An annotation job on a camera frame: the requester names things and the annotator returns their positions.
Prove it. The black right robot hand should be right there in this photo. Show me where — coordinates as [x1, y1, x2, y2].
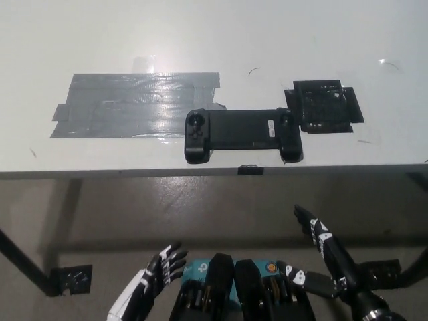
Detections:
[276, 204, 391, 315]

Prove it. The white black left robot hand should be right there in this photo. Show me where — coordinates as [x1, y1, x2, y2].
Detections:
[106, 241, 189, 321]

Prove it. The black ribbed robot body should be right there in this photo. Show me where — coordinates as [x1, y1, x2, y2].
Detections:
[168, 253, 316, 321]

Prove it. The black game controller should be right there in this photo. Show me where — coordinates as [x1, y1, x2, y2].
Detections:
[183, 107, 305, 165]

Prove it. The teal printed box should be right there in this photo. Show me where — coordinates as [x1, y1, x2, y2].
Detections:
[180, 259, 281, 305]

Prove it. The black metal table leg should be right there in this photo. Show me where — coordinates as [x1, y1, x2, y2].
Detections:
[396, 245, 428, 289]
[0, 228, 57, 298]

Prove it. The black tape square patch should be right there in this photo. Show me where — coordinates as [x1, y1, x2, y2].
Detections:
[284, 79, 365, 134]

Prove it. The grey duct tape patch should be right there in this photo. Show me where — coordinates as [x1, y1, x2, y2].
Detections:
[49, 71, 228, 139]

